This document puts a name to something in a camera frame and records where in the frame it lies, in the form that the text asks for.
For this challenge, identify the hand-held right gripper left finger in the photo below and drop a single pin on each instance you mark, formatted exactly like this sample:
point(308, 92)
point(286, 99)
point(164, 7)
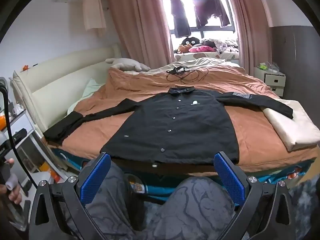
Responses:
point(96, 180)

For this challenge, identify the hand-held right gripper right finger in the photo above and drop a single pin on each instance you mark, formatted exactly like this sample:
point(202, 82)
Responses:
point(228, 177)

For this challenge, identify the black button-up jacket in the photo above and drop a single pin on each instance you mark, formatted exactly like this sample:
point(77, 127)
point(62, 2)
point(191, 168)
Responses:
point(175, 130)

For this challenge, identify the pile of mixed clothes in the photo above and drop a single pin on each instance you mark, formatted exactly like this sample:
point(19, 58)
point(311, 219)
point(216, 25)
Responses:
point(225, 45)

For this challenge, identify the person's left hand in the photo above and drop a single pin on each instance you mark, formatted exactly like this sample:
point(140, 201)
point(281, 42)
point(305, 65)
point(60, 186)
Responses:
point(13, 190)

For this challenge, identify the white side table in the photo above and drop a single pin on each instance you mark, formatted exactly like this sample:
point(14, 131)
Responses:
point(25, 135)

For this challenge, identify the grey patterned pants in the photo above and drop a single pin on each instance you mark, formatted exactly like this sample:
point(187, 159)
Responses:
point(195, 205)

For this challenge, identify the brown bed blanket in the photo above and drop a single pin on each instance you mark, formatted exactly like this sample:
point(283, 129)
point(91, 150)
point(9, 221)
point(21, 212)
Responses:
point(250, 130)

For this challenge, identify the teal printed bed sheet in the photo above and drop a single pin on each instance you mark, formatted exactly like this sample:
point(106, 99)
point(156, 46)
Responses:
point(160, 190)

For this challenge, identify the small orange toy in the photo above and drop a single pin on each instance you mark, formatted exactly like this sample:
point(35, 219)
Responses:
point(25, 67)

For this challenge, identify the grey fluffy rug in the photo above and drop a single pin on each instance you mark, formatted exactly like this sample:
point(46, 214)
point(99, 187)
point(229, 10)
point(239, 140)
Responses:
point(305, 197)

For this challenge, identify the cream padded headboard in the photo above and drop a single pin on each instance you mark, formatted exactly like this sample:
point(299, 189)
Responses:
point(62, 80)

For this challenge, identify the cream folded blanket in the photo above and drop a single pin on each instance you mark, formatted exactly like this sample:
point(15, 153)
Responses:
point(295, 125)

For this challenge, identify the pale green pillow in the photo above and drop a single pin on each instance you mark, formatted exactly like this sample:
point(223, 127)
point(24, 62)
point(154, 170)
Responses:
point(90, 87)

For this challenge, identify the white nightstand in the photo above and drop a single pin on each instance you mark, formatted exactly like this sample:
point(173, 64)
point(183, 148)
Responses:
point(272, 80)

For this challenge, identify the small green box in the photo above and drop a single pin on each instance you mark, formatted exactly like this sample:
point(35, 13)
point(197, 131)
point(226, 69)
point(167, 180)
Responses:
point(262, 66)

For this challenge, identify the grey plush toy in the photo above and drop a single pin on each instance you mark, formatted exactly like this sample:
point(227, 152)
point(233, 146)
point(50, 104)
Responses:
point(125, 63)

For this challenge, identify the dotted window seat cushion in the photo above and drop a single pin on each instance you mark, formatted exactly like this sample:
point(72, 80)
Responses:
point(200, 55)

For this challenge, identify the pink plush item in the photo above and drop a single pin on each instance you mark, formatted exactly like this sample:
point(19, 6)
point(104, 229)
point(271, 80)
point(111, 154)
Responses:
point(202, 48)

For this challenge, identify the brown plush toy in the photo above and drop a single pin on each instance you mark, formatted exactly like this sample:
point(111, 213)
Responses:
point(183, 48)

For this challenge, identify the black plush toy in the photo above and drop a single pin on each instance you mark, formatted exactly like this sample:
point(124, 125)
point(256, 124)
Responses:
point(191, 40)

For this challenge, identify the pink curtain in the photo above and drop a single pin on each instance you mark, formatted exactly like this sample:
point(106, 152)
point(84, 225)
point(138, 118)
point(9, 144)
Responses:
point(247, 30)
point(140, 17)

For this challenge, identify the cream hanging cloth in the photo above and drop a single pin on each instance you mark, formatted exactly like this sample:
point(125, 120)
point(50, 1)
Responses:
point(92, 10)

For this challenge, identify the dark hanging garment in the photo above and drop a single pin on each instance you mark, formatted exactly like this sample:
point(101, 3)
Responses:
point(180, 17)
point(210, 7)

